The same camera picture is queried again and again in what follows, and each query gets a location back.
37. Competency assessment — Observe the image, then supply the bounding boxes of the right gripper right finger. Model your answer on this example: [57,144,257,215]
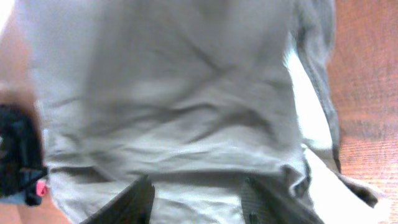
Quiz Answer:
[241,177,323,224]

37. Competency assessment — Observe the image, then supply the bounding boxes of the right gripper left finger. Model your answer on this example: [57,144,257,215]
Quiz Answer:
[81,175,155,224]

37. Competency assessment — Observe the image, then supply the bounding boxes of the grey shorts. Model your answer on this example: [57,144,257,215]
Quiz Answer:
[16,0,388,223]

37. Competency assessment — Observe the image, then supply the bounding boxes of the folded red garment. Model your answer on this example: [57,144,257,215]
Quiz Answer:
[36,180,48,197]

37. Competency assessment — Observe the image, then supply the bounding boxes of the folded navy blue garment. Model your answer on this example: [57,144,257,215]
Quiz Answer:
[1,105,48,207]

